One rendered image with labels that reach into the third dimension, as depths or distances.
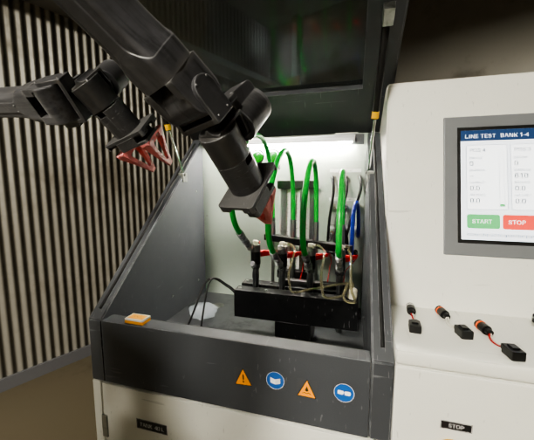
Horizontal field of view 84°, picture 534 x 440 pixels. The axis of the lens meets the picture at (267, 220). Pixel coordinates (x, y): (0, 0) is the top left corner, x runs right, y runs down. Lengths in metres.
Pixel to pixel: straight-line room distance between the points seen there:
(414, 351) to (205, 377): 0.43
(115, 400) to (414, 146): 0.99
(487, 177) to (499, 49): 2.39
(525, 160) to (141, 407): 1.09
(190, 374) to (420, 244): 0.63
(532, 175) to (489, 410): 0.53
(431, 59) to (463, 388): 2.91
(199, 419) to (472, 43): 3.15
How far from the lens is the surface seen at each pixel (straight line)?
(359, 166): 1.09
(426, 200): 0.86
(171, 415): 0.86
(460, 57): 3.25
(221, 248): 1.23
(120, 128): 0.65
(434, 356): 0.65
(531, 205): 0.92
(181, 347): 0.75
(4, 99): 0.78
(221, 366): 0.73
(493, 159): 0.92
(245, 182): 0.45
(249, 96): 0.47
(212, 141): 0.41
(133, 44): 0.38
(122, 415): 0.95
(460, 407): 0.70
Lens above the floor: 1.28
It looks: 7 degrees down
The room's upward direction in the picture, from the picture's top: straight up
